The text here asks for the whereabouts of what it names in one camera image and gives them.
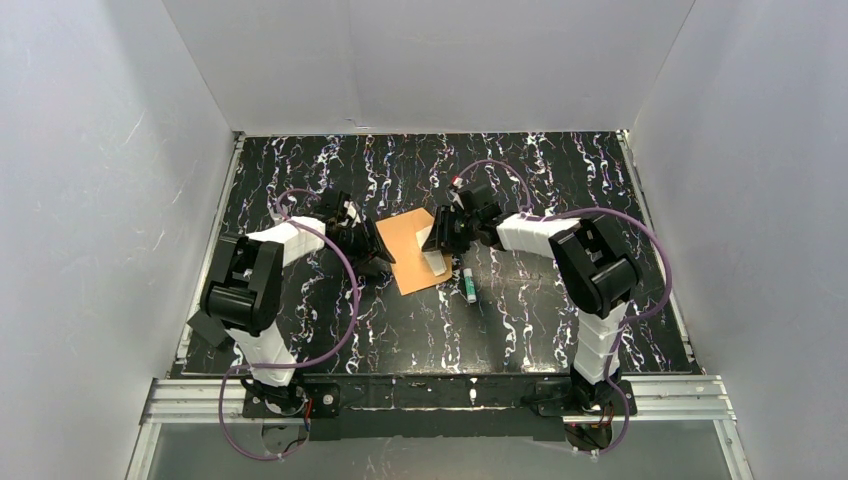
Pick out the tan lined letter paper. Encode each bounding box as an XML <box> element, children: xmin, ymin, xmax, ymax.
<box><xmin>416</xmin><ymin>226</ymin><xmax>447</xmax><ymax>276</ymax></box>

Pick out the brown paper envelope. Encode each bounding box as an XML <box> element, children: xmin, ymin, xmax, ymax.
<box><xmin>376</xmin><ymin>208</ymin><xmax>452</xmax><ymax>295</ymax></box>

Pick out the green white glue stick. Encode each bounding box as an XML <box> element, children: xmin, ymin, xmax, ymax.
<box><xmin>462</xmin><ymin>268</ymin><xmax>478</xmax><ymax>304</ymax></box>

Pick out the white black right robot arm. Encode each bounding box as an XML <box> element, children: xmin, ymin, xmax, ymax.
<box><xmin>421</xmin><ymin>186</ymin><xmax>642</xmax><ymax>386</ymax></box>

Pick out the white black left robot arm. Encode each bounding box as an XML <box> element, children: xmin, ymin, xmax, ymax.
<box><xmin>188</xmin><ymin>189</ymin><xmax>395</xmax><ymax>387</ymax></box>

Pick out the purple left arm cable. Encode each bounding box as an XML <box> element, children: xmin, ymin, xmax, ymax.
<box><xmin>218</xmin><ymin>188</ymin><xmax>363</xmax><ymax>463</ymax></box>

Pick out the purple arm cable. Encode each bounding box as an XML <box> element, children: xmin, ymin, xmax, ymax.
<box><xmin>218</xmin><ymin>188</ymin><xmax>363</xmax><ymax>463</ymax></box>
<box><xmin>454</xmin><ymin>158</ymin><xmax>674</xmax><ymax>458</ymax></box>

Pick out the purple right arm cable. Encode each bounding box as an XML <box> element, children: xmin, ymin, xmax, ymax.
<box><xmin>454</xmin><ymin>158</ymin><xmax>674</xmax><ymax>458</ymax></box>

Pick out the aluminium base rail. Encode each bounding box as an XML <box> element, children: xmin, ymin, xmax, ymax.
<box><xmin>141</xmin><ymin>374</ymin><xmax>736</xmax><ymax>424</ymax></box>

